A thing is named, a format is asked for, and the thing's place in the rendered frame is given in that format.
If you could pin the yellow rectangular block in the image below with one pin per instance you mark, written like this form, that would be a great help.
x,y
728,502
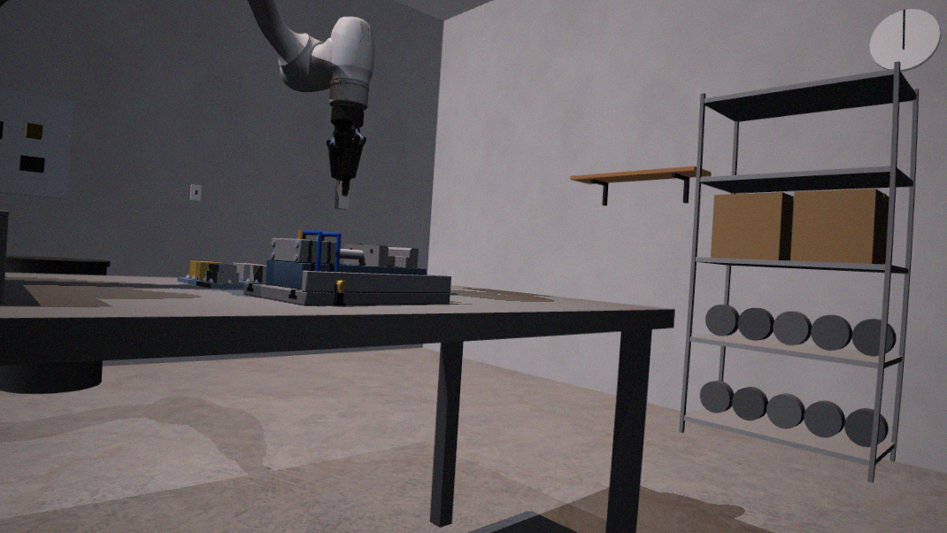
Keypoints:
x,y
198,268

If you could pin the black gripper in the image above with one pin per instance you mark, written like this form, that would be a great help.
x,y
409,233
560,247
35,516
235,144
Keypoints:
x,y
344,155

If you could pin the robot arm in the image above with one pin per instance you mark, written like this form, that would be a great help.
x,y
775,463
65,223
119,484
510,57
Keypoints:
x,y
308,64

